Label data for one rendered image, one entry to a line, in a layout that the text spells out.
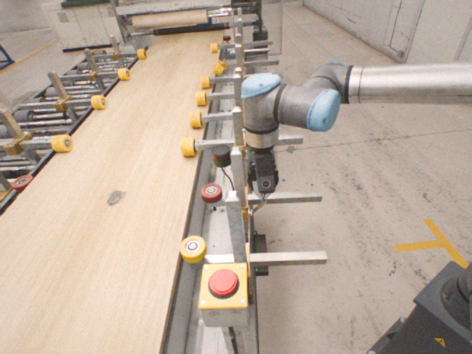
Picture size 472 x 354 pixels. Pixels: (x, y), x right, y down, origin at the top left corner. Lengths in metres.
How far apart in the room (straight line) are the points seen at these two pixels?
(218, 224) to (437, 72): 0.98
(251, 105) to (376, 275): 1.53
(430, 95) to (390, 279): 1.44
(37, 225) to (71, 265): 0.27
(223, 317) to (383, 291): 1.55
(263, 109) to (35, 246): 0.87
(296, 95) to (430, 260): 1.72
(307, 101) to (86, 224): 0.84
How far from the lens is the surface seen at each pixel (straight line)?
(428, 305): 1.24
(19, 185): 1.48
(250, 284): 0.45
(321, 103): 0.61
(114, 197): 1.15
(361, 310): 1.84
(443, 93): 0.71
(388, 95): 0.71
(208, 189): 1.06
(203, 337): 1.07
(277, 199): 1.06
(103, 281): 0.93
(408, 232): 2.26
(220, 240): 1.25
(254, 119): 0.67
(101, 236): 1.04
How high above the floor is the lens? 1.61
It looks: 40 degrees down
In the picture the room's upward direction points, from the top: 6 degrees counter-clockwise
